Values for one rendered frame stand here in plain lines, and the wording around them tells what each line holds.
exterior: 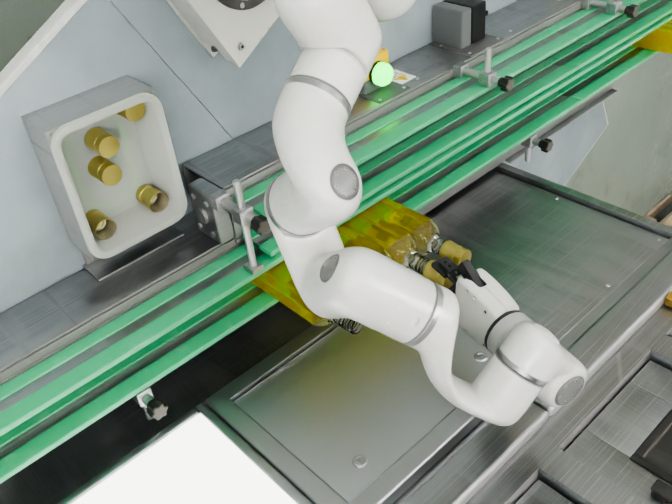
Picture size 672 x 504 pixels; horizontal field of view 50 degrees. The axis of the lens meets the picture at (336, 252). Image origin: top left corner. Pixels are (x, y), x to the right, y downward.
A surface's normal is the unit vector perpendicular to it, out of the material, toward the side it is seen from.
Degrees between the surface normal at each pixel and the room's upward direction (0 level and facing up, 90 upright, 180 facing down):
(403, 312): 33
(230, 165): 90
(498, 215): 90
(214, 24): 4
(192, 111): 0
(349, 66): 28
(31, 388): 90
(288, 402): 90
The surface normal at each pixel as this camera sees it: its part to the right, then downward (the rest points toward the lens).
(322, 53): -0.19, -0.37
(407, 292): 0.44, -0.20
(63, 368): -0.09, -0.79
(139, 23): 0.68, 0.40
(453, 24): -0.73, 0.47
